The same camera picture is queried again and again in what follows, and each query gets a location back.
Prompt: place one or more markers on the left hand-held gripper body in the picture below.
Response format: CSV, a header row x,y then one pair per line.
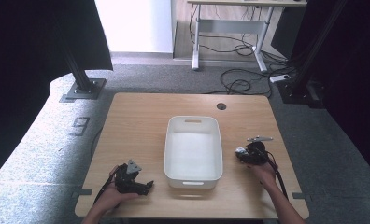
x,y
127,182

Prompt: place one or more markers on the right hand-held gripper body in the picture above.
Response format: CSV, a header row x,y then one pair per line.
x,y
258,154

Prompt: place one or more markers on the white plastic basket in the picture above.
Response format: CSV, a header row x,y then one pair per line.
x,y
193,155

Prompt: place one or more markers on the person's left hand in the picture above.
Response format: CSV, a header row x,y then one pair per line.
x,y
113,197

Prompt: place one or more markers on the person's right hand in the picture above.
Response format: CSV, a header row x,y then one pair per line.
x,y
264,175

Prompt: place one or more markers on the grey tape floor marker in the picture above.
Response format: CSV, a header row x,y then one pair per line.
x,y
299,195
82,192

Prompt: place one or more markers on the white power strip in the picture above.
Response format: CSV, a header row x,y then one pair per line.
x,y
279,78

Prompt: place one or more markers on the black metal stand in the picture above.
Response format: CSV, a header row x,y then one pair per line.
x,y
80,77
304,68

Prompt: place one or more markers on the black curtain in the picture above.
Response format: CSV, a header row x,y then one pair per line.
x,y
354,77
24,62

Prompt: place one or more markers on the white-legged wooden desk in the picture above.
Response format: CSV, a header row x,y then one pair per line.
x,y
230,26

